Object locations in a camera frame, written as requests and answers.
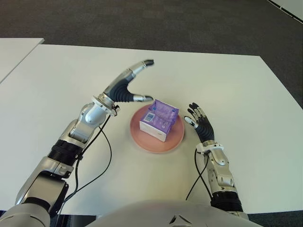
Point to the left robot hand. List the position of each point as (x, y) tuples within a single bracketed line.
[(120, 89)]

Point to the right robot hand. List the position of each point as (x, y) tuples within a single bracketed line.
[(206, 130)]

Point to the purple tissue paper pack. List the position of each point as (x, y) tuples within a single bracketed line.
[(158, 118)]

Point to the pink round plate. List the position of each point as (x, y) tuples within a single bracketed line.
[(176, 139)]

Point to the grey robot torso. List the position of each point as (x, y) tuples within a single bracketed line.
[(154, 212)]

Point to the white table with grey edge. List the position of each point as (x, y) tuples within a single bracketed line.
[(14, 54)]

